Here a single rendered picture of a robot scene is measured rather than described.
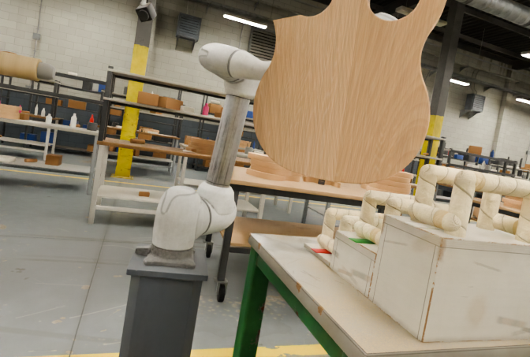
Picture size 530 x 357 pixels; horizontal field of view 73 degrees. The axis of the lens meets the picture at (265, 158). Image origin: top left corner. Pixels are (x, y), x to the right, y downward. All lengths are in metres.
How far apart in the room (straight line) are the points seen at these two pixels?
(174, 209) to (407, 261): 0.87
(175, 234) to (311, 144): 0.75
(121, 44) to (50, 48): 1.85
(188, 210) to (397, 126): 0.85
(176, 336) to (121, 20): 11.00
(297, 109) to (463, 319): 0.47
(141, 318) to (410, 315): 0.97
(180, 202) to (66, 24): 10.89
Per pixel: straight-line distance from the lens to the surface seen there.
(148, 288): 1.37
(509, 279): 0.77
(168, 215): 1.34
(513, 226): 0.83
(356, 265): 0.81
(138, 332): 1.45
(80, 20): 12.02
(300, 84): 0.75
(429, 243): 0.65
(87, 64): 11.79
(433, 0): 0.75
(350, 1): 0.76
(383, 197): 0.87
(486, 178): 0.69
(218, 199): 1.46
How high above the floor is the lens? 1.21
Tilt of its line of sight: 3 degrees down
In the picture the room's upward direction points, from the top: 10 degrees clockwise
